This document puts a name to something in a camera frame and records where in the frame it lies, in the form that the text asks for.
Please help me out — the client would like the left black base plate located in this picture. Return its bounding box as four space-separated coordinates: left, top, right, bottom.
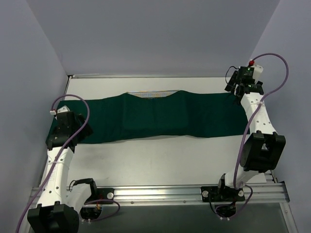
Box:
88 187 115 204

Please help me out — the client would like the back aluminium rail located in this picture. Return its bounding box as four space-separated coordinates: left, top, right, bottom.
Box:
69 74 225 79

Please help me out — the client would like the front aluminium rail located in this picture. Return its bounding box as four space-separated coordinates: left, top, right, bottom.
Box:
26 183 290 208

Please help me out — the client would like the metal mesh instrument tray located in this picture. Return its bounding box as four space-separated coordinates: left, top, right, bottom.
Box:
127 90 179 99

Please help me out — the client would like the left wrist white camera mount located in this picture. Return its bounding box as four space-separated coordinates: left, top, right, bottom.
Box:
50 106 70 118

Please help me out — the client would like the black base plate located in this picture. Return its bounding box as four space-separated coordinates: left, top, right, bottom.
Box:
88 187 115 204
200 186 245 202

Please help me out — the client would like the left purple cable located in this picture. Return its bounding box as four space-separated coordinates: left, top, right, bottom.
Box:
16 95 121 233

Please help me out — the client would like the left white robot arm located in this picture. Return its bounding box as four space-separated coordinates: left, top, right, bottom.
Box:
27 106 98 233

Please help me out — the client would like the green surgical drape cloth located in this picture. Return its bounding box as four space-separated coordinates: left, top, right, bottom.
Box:
57 90 248 144

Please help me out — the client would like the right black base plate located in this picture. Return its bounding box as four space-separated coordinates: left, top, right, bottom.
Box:
200 186 245 202

